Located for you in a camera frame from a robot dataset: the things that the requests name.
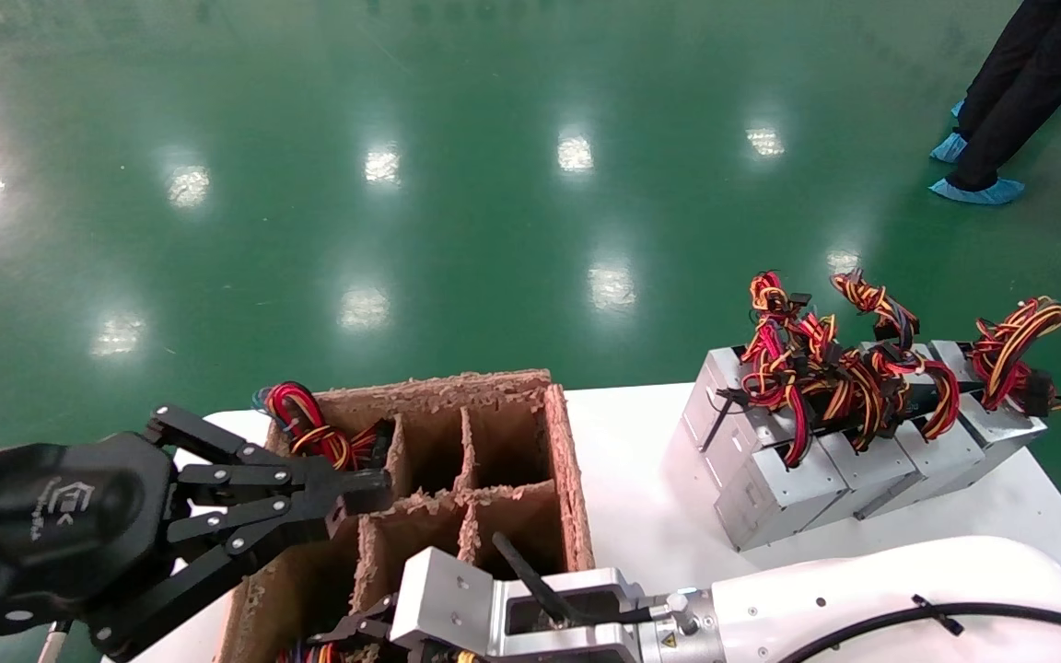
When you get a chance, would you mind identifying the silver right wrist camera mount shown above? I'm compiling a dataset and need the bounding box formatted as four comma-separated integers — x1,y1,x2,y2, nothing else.
390,548,647,663

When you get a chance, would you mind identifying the brown cardboard divider box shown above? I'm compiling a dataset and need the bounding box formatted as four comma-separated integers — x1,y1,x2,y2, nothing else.
217,368,596,663

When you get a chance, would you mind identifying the person in black trousers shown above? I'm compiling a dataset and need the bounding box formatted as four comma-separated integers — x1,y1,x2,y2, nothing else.
952,0,1061,190

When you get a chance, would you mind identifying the silver metal power supply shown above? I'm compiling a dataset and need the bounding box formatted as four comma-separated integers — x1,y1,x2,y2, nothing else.
811,425,920,532
931,339,1049,489
857,419,989,521
664,345,849,552

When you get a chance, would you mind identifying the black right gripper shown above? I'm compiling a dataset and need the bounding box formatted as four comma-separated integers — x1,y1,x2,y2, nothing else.
308,594,628,650

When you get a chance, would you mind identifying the black camera cable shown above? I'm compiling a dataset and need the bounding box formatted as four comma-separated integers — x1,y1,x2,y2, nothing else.
492,532,671,629

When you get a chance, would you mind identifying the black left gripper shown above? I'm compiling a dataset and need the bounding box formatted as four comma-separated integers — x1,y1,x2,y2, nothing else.
0,405,393,662

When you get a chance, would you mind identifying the thin white rod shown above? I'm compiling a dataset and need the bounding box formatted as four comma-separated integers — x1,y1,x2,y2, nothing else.
38,620,73,663

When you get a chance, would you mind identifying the red yellow black wire bundle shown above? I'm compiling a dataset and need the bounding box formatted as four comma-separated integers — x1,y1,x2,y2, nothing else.
802,313,909,452
971,295,1061,415
740,270,817,466
259,382,395,472
830,269,962,441

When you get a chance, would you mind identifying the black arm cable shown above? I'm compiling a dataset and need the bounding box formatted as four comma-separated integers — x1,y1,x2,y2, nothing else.
775,595,1061,663

